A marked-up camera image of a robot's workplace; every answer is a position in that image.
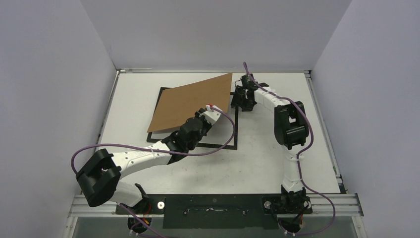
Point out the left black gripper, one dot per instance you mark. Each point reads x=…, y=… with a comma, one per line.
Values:
x=208, y=124

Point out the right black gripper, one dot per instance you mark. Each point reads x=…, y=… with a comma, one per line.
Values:
x=240, y=99

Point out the brown cardboard backing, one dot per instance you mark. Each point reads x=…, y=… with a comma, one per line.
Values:
x=175, y=105

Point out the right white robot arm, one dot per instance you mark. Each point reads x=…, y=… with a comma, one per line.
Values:
x=290, y=130

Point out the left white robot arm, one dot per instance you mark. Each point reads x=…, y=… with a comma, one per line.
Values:
x=100, y=178

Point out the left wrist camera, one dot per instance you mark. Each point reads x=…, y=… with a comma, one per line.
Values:
x=211, y=114

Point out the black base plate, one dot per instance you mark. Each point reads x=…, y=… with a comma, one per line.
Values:
x=223, y=211

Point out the aluminium front rail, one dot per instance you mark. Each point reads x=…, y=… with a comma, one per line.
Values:
x=346, y=205

